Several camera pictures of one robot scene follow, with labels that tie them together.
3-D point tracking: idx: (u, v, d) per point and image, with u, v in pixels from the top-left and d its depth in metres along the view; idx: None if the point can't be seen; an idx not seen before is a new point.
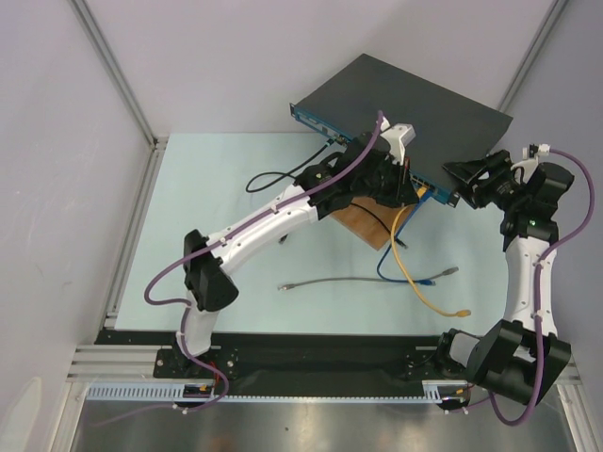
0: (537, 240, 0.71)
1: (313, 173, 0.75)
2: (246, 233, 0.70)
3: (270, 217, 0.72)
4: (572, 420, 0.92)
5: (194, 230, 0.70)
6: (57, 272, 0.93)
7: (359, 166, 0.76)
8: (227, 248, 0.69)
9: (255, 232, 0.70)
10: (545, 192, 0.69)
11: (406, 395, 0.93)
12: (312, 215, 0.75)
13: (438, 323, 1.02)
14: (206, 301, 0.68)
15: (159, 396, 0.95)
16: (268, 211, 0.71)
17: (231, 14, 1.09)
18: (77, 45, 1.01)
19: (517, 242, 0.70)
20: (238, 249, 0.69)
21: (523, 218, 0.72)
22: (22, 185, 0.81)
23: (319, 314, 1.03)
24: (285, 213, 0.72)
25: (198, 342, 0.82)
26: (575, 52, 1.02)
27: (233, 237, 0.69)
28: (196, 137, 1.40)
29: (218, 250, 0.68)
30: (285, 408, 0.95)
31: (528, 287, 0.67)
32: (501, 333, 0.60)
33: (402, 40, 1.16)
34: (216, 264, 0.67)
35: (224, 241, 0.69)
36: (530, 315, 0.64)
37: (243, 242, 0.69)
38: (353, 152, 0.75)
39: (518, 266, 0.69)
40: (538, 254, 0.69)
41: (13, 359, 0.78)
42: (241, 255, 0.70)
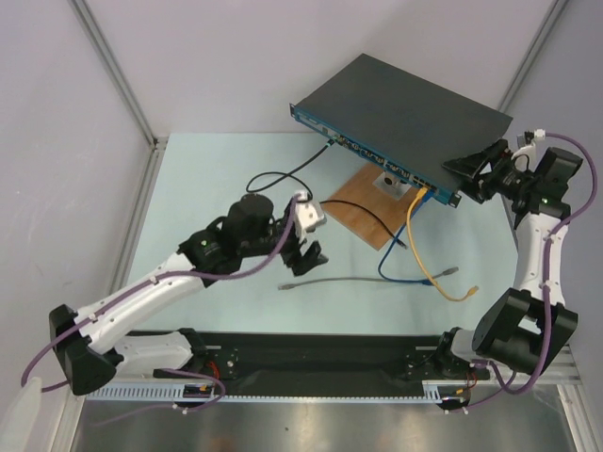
0: (549, 218, 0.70)
1: (197, 241, 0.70)
2: (121, 308, 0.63)
3: (148, 289, 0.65)
4: (572, 419, 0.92)
5: (63, 305, 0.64)
6: (57, 272, 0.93)
7: (243, 232, 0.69)
8: (98, 324, 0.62)
9: (131, 303, 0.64)
10: (556, 170, 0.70)
11: (406, 395, 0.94)
12: (198, 282, 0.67)
13: (439, 324, 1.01)
14: (76, 384, 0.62)
15: (159, 396, 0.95)
16: (146, 282, 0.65)
17: (231, 14, 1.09)
18: (77, 47, 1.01)
19: (528, 219, 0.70)
20: (111, 324, 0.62)
21: (535, 197, 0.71)
22: (23, 185, 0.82)
23: (323, 315, 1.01)
24: (166, 284, 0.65)
25: (175, 358, 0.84)
26: (574, 53, 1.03)
27: (104, 313, 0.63)
28: (197, 138, 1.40)
29: (88, 328, 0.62)
30: (285, 409, 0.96)
31: (537, 259, 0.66)
32: (509, 302, 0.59)
33: (402, 40, 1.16)
34: (85, 345, 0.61)
35: (95, 317, 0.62)
36: (538, 285, 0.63)
37: (117, 318, 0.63)
38: (235, 218, 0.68)
39: (528, 241, 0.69)
40: (549, 229, 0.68)
41: (12, 360, 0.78)
42: (118, 330, 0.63)
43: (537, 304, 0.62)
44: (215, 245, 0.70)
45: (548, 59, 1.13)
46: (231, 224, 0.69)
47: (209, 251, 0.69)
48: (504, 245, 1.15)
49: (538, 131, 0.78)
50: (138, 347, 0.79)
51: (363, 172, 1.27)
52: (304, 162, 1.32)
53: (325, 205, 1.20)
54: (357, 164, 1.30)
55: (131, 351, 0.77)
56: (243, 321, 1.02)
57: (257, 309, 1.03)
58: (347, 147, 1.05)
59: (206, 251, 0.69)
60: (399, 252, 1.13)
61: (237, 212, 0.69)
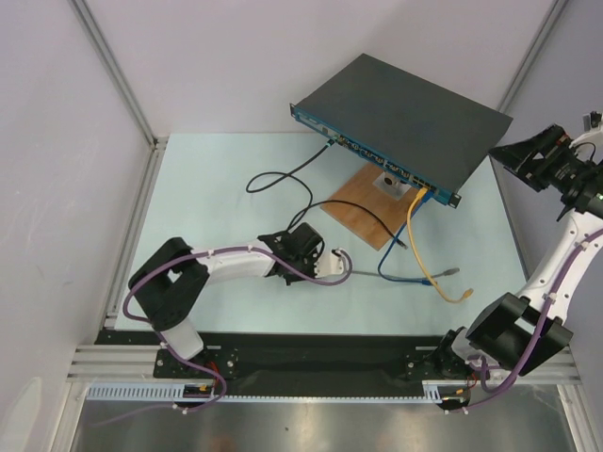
0: (594, 218, 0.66)
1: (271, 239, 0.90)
2: (229, 256, 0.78)
3: (244, 253, 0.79)
4: (571, 419, 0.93)
5: (178, 237, 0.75)
6: (57, 272, 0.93)
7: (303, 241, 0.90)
8: (211, 260, 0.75)
9: (236, 259, 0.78)
10: None
11: (406, 395, 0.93)
12: (266, 267, 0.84)
13: (438, 324, 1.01)
14: (160, 314, 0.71)
15: (158, 396, 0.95)
16: (246, 247, 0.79)
17: (231, 14, 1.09)
18: (77, 47, 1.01)
19: (570, 216, 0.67)
20: (220, 265, 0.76)
21: (594, 186, 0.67)
22: (22, 185, 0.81)
23: (326, 314, 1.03)
24: (257, 255, 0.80)
25: (187, 346, 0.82)
26: (574, 53, 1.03)
27: (218, 253, 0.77)
28: (197, 138, 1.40)
29: (203, 260, 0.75)
30: (286, 409, 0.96)
31: (554, 266, 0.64)
32: (504, 303, 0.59)
33: (402, 40, 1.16)
34: (201, 270, 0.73)
35: (211, 254, 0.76)
36: (541, 295, 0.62)
37: (224, 263, 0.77)
38: (301, 232, 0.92)
39: (557, 241, 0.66)
40: (586, 234, 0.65)
41: (13, 360, 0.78)
42: (216, 272, 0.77)
43: (535, 311, 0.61)
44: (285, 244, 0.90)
45: (547, 59, 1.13)
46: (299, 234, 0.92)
47: (278, 246, 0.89)
48: (504, 245, 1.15)
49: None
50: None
51: (363, 172, 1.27)
52: (304, 161, 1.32)
53: (325, 205, 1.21)
54: (356, 164, 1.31)
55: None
56: (243, 322, 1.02)
57: (257, 310, 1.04)
58: (347, 147, 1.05)
59: (277, 246, 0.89)
60: (399, 252, 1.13)
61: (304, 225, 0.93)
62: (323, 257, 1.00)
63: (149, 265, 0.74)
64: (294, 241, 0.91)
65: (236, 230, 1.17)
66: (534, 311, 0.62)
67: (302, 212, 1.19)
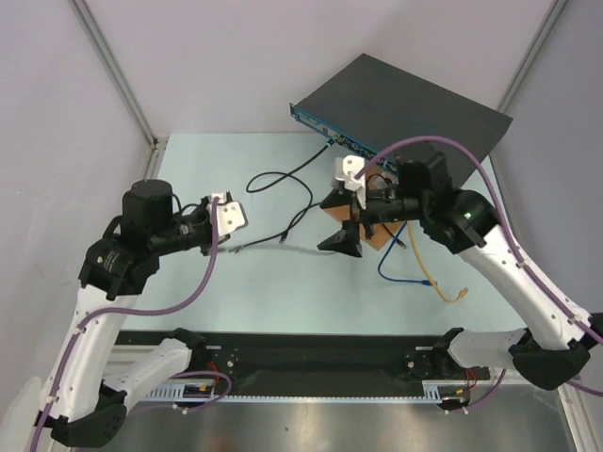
0: (493, 236, 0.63)
1: (94, 259, 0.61)
2: (69, 374, 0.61)
3: (82, 341, 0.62)
4: (572, 419, 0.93)
5: None
6: (57, 272, 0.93)
7: (142, 227, 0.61)
8: (61, 400, 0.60)
9: (79, 363, 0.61)
10: (438, 176, 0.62)
11: (407, 395, 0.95)
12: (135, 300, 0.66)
13: (438, 324, 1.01)
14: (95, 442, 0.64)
15: (160, 396, 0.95)
16: (74, 337, 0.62)
17: (231, 13, 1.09)
18: (76, 46, 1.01)
19: (487, 258, 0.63)
20: (73, 392, 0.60)
21: (453, 212, 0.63)
22: (22, 184, 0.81)
23: (327, 314, 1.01)
24: (93, 326, 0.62)
25: (177, 364, 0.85)
26: (575, 55, 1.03)
27: (59, 387, 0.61)
28: (197, 138, 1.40)
29: (57, 408, 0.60)
30: (285, 408, 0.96)
31: (541, 297, 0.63)
32: (576, 366, 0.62)
33: (402, 41, 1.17)
34: (64, 419, 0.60)
35: (55, 395, 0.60)
36: (567, 323, 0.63)
37: (75, 385, 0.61)
38: (128, 211, 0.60)
39: (507, 279, 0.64)
40: (511, 250, 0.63)
41: (12, 360, 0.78)
42: (86, 392, 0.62)
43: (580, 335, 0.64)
44: (114, 252, 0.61)
45: (548, 61, 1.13)
46: (131, 216, 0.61)
47: (108, 265, 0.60)
48: None
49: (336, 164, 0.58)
50: (135, 375, 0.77)
51: None
52: (304, 161, 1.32)
53: None
54: None
55: (130, 382, 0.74)
56: (241, 321, 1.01)
57: (257, 309, 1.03)
58: (347, 147, 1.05)
59: (105, 267, 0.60)
60: (399, 252, 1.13)
61: (132, 200, 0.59)
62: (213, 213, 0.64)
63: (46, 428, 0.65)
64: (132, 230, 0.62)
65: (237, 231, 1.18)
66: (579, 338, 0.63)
67: (302, 212, 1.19)
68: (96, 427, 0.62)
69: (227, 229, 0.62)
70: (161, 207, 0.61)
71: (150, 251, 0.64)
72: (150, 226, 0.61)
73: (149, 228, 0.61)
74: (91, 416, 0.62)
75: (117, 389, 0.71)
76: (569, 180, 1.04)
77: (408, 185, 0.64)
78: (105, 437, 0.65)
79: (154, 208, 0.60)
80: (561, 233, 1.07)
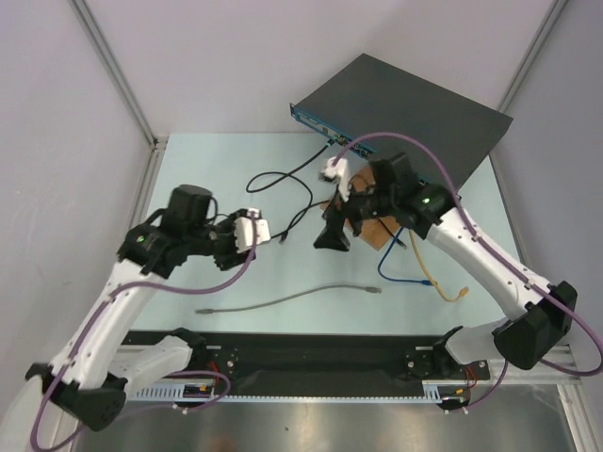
0: (451, 217, 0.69)
1: (134, 240, 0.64)
2: (91, 340, 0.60)
3: (108, 311, 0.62)
4: (572, 418, 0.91)
5: None
6: (57, 272, 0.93)
7: (182, 220, 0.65)
8: (77, 365, 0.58)
9: (101, 332, 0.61)
10: (401, 170, 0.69)
11: (406, 395, 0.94)
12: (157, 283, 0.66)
13: (437, 324, 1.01)
14: (92, 425, 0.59)
15: (159, 396, 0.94)
16: (104, 304, 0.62)
17: (231, 13, 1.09)
18: (76, 46, 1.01)
19: (445, 234, 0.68)
20: (90, 359, 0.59)
21: (415, 200, 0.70)
22: (22, 185, 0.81)
23: (326, 314, 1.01)
24: (122, 297, 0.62)
25: (176, 359, 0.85)
26: (574, 55, 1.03)
27: (78, 352, 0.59)
28: (197, 138, 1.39)
29: (69, 373, 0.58)
30: (285, 410, 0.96)
31: (496, 266, 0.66)
32: (533, 324, 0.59)
33: (402, 40, 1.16)
34: (73, 387, 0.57)
35: (72, 361, 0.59)
36: (526, 289, 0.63)
37: (94, 351, 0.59)
38: (175, 205, 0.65)
39: (464, 252, 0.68)
40: (465, 227, 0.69)
41: (12, 360, 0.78)
42: (101, 363, 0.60)
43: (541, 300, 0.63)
44: (154, 234, 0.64)
45: (548, 61, 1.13)
46: (175, 210, 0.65)
47: (147, 245, 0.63)
48: (505, 244, 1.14)
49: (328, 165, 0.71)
50: (136, 365, 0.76)
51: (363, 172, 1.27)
52: (304, 161, 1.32)
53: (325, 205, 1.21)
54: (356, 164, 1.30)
55: (131, 371, 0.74)
56: (242, 321, 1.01)
57: (256, 309, 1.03)
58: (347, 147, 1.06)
59: (144, 248, 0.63)
60: (399, 252, 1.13)
61: (179, 197, 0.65)
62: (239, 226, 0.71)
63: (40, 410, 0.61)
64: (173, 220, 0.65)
65: None
66: (540, 302, 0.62)
67: (302, 212, 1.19)
68: (100, 404, 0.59)
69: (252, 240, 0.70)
70: (202, 208, 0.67)
71: (185, 240, 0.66)
72: (189, 221, 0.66)
73: (188, 223, 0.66)
74: (98, 391, 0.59)
75: (118, 376, 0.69)
76: (569, 181, 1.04)
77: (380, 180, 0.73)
78: (100, 425, 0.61)
79: (201, 205, 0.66)
80: (560, 232, 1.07)
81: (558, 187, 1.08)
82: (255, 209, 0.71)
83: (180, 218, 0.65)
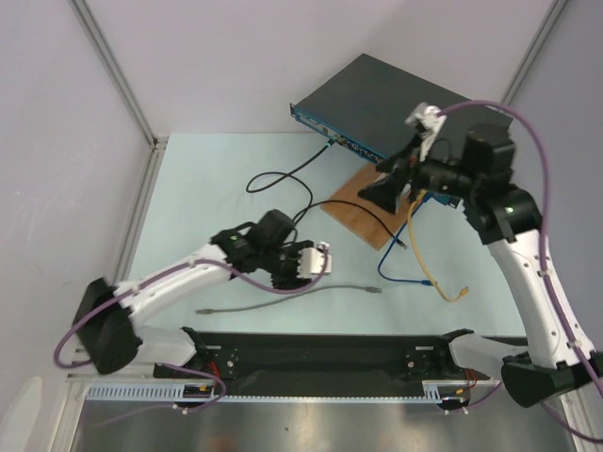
0: (525, 235, 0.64)
1: (228, 235, 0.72)
2: (160, 284, 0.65)
3: (185, 271, 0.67)
4: (572, 419, 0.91)
5: (103, 277, 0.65)
6: (57, 272, 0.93)
7: (268, 237, 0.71)
8: (138, 297, 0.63)
9: (170, 284, 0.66)
10: (498, 166, 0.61)
11: (406, 395, 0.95)
12: (223, 276, 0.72)
13: (437, 324, 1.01)
14: (102, 362, 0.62)
15: (159, 396, 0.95)
16: (184, 265, 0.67)
17: (232, 14, 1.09)
18: (76, 47, 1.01)
19: (511, 251, 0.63)
20: (151, 298, 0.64)
21: (498, 202, 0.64)
22: (22, 185, 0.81)
23: (325, 314, 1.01)
24: (202, 268, 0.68)
25: (181, 353, 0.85)
26: (575, 56, 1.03)
27: (145, 287, 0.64)
28: (197, 138, 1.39)
29: (128, 299, 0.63)
30: (285, 410, 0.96)
31: (548, 311, 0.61)
32: (557, 385, 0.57)
33: (402, 40, 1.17)
34: (125, 314, 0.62)
35: (137, 291, 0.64)
36: (566, 347, 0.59)
37: (157, 293, 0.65)
38: (268, 222, 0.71)
39: (523, 281, 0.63)
40: (537, 257, 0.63)
41: (12, 360, 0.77)
42: (152, 307, 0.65)
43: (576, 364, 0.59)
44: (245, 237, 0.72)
45: (547, 61, 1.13)
46: (263, 225, 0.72)
47: (238, 245, 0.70)
48: None
49: (429, 115, 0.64)
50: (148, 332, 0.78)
51: (363, 172, 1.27)
52: (304, 161, 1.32)
53: (325, 205, 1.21)
54: (356, 165, 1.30)
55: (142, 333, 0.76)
56: (242, 321, 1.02)
57: (256, 309, 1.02)
58: (347, 147, 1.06)
59: (235, 246, 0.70)
60: (399, 252, 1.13)
61: (270, 217, 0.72)
62: (306, 256, 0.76)
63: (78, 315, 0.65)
64: (258, 234, 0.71)
65: None
66: (573, 365, 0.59)
67: (302, 212, 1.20)
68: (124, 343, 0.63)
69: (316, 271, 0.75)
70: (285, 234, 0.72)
71: (261, 255, 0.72)
72: (272, 243, 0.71)
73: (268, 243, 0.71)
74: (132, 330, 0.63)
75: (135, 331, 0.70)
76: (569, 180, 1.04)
77: (466, 161, 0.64)
78: (105, 364, 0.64)
79: (285, 232, 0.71)
80: (561, 233, 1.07)
81: (559, 188, 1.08)
82: (327, 245, 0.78)
83: (266, 235, 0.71)
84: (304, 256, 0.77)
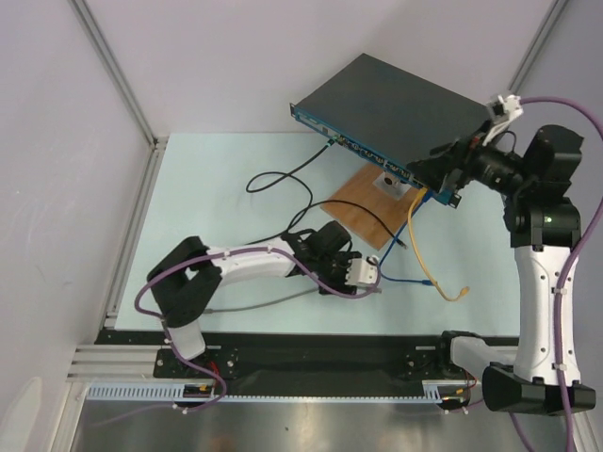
0: (553, 250, 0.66)
1: (295, 238, 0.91)
2: (245, 258, 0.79)
3: (262, 255, 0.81)
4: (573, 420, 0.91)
5: (195, 237, 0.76)
6: (57, 272, 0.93)
7: (326, 244, 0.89)
8: (226, 262, 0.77)
9: (250, 261, 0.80)
10: (553, 173, 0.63)
11: (407, 395, 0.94)
12: (286, 268, 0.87)
13: (437, 323, 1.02)
14: (171, 315, 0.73)
15: (159, 396, 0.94)
16: (265, 248, 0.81)
17: (232, 14, 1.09)
18: (77, 46, 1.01)
19: (532, 260, 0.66)
20: (236, 266, 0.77)
21: (542, 209, 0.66)
22: (22, 184, 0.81)
23: (325, 315, 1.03)
24: (275, 257, 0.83)
25: (189, 345, 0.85)
26: (575, 56, 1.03)
27: (233, 255, 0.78)
28: (197, 137, 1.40)
29: (219, 261, 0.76)
30: (285, 410, 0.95)
31: (547, 328, 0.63)
32: (525, 395, 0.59)
33: (402, 41, 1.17)
34: (214, 271, 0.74)
35: (226, 255, 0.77)
36: (550, 367, 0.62)
37: (240, 263, 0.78)
38: (327, 233, 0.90)
39: (534, 290, 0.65)
40: (557, 274, 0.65)
41: (12, 359, 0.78)
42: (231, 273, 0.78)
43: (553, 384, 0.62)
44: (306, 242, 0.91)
45: (547, 61, 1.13)
46: (323, 234, 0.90)
47: (301, 248, 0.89)
48: (504, 247, 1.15)
49: (510, 101, 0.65)
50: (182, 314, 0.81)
51: (363, 172, 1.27)
52: (304, 161, 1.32)
53: (325, 204, 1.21)
54: (356, 165, 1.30)
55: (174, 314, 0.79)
56: (242, 321, 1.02)
57: (258, 309, 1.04)
58: (347, 147, 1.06)
59: (300, 249, 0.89)
60: (399, 252, 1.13)
61: (333, 227, 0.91)
62: (354, 264, 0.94)
63: (164, 265, 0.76)
64: (317, 242, 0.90)
65: (237, 231, 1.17)
66: (551, 385, 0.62)
67: (302, 212, 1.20)
68: (196, 301, 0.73)
69: (364, 278, 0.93)
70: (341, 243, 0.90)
71: (318, 259, 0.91)
72: (331, 249, 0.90)
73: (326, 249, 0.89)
74: (206, 293, 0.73)
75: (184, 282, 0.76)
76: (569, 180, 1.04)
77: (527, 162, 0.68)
78: (175, 318, 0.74)
79: (340, 240, 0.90)
80: None
81: None
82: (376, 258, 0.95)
83: (324, 242, 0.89)
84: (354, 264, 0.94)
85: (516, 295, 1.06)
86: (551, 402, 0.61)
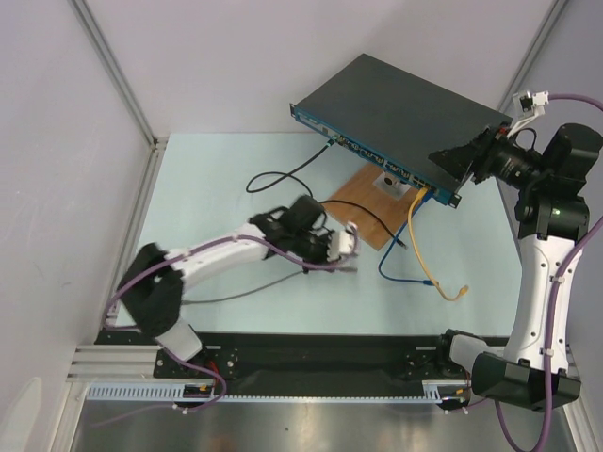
0: (558, 241, 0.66)
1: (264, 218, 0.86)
2: (209, 252, 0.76)
3: (230, 245, 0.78)
4: (572, 419, 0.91)
5: (152, 244, 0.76)
6: (57, 271, 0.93)
7: (298, 222, 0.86)
8: (188, 262, 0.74)
9: (218, 253, 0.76)
10: (567, 168, 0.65)
11: (406, 395, 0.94)
12: (261, 251, 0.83)
13: (436, 323, 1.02)
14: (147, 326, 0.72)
15: (159, 396, 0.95)
16: (229, 237, 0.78)
17: (232, 13, 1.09)
18: (76, 46, 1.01)
19: (535, 249, 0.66)
20: (201, 264, 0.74)
21: (551, 202, 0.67)
22: (22, 184, 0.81)
23: (325, 316, 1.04)
24: (245, 245, 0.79)
25: (184, 346, 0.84)
26: (574, 55, 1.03)
27: (195, 254, 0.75)
28: (196, 138, 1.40)
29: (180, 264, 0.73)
30: (285, 410, 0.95)
31: (540, 314, 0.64)
32: (508, 376, 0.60)
33: (403, 40, 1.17)
34: (178, 275, 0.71)
35: (187, 256, 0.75)
36: (538, 353, 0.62)
37: (203, 260, 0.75)
38: (298, 209, 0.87)
39: (533, 278, 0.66)
40: (558, 264, 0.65)
41: (13, 359, 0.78)
42: (201, 272, 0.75)
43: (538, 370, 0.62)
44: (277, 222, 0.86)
45: (547, 60, 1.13)
46: (294, 212, 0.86)
47: (273, 226, 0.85)
48: (503, 248, 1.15)
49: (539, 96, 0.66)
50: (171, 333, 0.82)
51: (363, 172, 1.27)
52: (304, 161, 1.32)
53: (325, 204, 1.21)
54: (356, 165, 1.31)
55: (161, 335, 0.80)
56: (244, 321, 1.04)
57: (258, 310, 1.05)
58: (347, 147, 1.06)
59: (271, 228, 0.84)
60: (399, 252, 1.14)
61: (301, 205, 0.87)
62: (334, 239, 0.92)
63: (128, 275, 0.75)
64: (290, 218, 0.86)
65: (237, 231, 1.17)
66: (536, 370, 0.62)
67: None
68: (167, 307, 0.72)
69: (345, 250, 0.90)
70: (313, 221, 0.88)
71: (293, 236, 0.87)
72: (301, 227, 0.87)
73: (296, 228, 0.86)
74: (173, 298, 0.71)
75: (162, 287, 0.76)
76: None
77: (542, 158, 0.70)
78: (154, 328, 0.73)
79: (312, 213, 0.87)
80: None
81: None
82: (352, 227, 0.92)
83: (297, 217, 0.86)
84: (334, 239, 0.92)
85: (516, 291, 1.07)
86: (535, 393, 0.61)
